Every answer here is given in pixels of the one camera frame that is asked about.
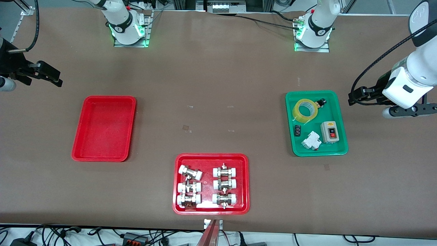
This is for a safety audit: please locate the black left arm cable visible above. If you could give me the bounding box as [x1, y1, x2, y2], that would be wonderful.
[350, 27, 437, 103]

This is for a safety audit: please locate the black box with orange buttons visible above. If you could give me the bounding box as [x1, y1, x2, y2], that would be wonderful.
[123, 232, 149, 245]

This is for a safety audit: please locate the green plastic tray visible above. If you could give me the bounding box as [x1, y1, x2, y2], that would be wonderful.
[285, 90, 349, 157]

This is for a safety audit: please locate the grey push button switch box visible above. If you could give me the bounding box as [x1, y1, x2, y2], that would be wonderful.
[320, 121, 340, 144]

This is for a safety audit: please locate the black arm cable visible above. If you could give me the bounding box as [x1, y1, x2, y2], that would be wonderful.
[350, 27, 437, 103]
[9, 0, 40, 54]

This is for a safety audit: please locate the white and metal pipe fitting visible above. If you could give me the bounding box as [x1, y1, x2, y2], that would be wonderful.
[213, 178, 237, 191]
[179, 165, 203, 181]
[212, 192, 237, 209]
[213, 163, 238, 178]
[177, 193, 202, 209]
[177, 181, 202, 194]

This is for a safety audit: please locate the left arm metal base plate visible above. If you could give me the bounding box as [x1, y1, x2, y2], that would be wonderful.
[294, 17, 330, 53]

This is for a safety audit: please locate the white circuit breaker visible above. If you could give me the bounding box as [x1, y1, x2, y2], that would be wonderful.
[301, 131, 322, 151]

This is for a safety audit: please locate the aluminium corner bracket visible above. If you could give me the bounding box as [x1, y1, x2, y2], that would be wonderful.
[10, 0, 36, 43]

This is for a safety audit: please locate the yellow tape roll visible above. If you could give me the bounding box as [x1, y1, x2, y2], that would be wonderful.
[293, 99, 319, 124]

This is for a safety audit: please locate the black power adapter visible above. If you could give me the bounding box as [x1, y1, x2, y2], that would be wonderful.
[10, 237, 37, 246]

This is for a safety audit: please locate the aluminium profile frame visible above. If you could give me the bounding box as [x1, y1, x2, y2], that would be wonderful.
[172, 0, 274, 13]

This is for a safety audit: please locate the red plastic tray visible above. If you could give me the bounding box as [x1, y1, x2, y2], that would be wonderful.
[71, 96, 137, 162]
[173, 153, 250, 215]

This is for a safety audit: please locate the black cable on table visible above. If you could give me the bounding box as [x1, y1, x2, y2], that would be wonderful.
[235, 11, 305, 30]

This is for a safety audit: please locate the red metal bar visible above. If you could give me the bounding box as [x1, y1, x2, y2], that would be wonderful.
[196, 219, 223, 246]

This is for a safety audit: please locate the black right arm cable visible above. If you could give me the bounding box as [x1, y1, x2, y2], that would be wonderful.
[9, 0, 40, 54]

